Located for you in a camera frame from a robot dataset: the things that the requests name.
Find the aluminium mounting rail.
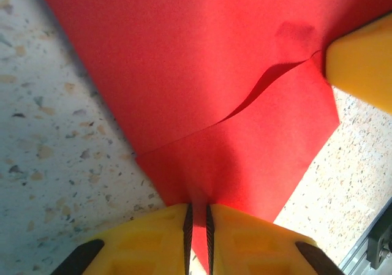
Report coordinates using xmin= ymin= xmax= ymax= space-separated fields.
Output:
xmin=338 ymin=195 xmax=392 ymax=275

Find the red cloth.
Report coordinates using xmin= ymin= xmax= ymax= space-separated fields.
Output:
xmin=33 ymin=0 xmax=392 ymax=274

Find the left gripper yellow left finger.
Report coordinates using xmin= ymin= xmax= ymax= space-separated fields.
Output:
xmin=50 ymin=203 xmax=194 ymax=275

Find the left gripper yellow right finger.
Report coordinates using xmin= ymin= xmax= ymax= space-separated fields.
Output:
xmin=205 ymin=203 xmax=343 ymax=275

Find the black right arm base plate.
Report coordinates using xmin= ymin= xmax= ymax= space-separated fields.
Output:
xmin=366 ymin=213 xmax=392 ymax=270

